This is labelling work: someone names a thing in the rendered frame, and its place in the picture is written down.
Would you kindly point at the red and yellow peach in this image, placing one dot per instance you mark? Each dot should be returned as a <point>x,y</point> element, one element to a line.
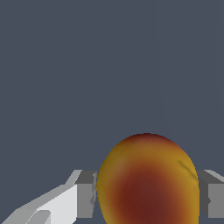
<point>147,186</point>

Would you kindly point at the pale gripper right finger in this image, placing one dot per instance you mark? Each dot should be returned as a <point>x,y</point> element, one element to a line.
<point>215,198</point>

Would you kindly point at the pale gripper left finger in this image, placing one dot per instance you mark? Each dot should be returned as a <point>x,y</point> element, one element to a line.
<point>64,199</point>

